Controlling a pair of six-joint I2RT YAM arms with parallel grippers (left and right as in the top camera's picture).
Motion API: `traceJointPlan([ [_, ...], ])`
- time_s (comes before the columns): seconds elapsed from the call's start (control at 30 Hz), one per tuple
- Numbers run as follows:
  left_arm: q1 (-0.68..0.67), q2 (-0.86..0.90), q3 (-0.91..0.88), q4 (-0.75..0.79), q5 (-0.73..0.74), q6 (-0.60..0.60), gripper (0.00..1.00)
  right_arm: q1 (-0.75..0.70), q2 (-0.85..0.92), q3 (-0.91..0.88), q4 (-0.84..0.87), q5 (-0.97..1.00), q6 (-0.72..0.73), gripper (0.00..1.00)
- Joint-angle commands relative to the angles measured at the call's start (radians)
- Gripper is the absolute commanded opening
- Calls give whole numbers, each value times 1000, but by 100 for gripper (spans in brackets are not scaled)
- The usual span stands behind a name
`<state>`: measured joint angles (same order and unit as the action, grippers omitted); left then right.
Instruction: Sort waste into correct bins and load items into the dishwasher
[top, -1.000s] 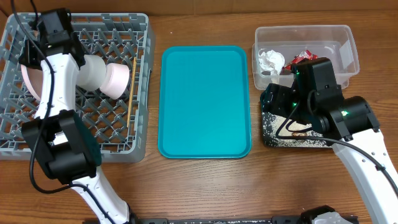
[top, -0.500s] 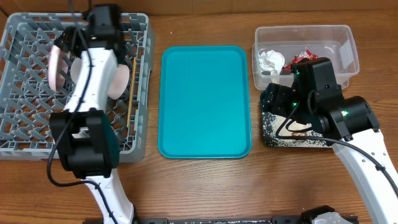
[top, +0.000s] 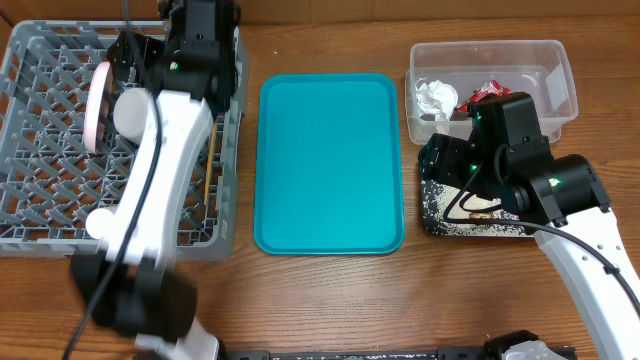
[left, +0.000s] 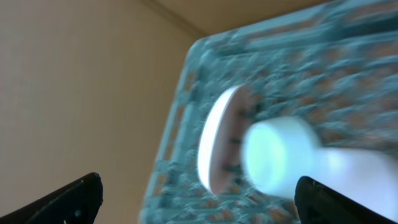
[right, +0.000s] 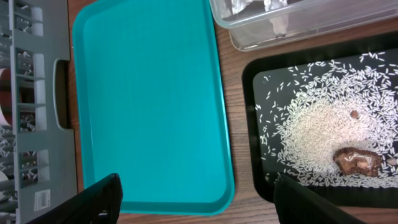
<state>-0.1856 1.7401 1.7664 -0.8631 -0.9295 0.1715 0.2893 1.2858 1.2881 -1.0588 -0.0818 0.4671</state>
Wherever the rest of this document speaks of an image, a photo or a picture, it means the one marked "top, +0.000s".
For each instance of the teal plastic tray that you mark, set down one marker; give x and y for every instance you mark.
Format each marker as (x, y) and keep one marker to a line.
(329, 166)

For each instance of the white round plate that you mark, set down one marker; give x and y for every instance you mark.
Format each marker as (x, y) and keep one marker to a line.
(97, 106)

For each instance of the dark brown food lump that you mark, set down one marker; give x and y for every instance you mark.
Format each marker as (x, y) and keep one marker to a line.
(477, 215)

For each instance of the white napkin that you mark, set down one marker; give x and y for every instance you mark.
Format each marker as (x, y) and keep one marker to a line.
(436, 101)

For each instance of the small white bowl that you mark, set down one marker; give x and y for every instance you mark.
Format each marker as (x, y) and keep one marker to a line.
(131, 113)

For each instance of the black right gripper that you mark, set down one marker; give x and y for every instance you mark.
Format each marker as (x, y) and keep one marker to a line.
(443, 156)

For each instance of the black flat tray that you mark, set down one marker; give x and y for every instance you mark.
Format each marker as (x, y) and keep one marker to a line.
(435, 198)

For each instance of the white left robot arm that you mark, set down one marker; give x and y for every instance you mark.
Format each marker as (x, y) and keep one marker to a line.
(129, 283)

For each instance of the white paper cup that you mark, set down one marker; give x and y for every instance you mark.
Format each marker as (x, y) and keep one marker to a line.
(99, 220)

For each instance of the grey dishwasher rack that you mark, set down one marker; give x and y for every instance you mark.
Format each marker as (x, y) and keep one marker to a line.
(50, 182)

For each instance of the clear plastic bin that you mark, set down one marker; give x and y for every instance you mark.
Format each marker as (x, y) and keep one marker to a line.
(537, 67)

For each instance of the red snack wrapper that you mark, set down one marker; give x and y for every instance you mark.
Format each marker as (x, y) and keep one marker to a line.
(491, 88)

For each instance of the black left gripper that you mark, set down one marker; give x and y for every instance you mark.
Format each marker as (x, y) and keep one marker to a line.
(128, 48)

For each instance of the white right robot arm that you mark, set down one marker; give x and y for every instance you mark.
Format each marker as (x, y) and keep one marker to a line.
(506, 175)

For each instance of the wooden chopstick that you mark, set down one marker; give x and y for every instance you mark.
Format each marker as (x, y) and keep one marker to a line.
(210, 160)

